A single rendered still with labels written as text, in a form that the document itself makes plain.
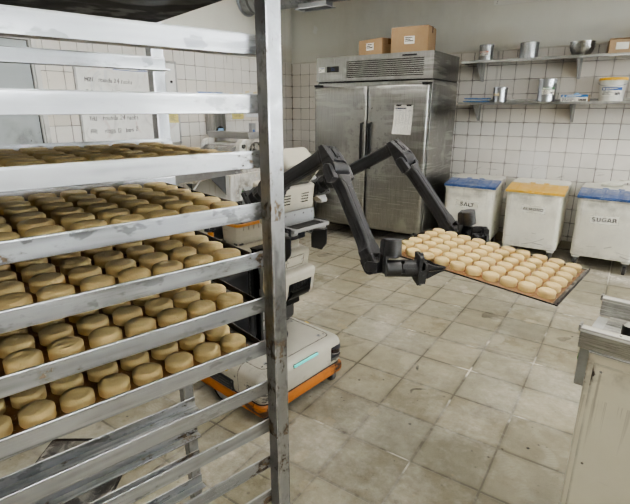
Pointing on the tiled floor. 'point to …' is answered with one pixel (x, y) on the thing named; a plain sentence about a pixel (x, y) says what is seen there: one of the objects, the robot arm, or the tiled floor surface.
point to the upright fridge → (330, 72)
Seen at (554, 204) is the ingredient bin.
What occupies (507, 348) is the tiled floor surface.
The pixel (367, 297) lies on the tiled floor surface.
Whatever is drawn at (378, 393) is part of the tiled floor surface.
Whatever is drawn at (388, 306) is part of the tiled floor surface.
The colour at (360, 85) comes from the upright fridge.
